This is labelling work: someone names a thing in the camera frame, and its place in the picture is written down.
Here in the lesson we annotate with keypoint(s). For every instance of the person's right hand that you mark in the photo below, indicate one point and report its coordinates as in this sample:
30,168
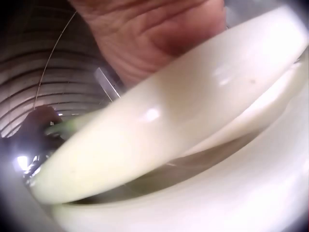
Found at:
144,31

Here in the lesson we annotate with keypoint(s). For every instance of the person's left hand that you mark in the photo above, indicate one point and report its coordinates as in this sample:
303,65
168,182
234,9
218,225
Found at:
39,125

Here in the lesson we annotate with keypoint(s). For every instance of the green scouring sponge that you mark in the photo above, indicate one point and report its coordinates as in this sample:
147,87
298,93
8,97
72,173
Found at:
64,126

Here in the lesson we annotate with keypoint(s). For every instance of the white round plate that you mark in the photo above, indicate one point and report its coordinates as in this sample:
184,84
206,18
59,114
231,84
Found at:
149,135
275,104

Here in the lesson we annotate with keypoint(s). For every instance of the ribbed metal sink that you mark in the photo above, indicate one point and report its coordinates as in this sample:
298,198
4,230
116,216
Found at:
60,79

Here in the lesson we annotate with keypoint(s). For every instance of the large white bowl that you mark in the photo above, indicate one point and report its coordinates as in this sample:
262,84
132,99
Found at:
217,195

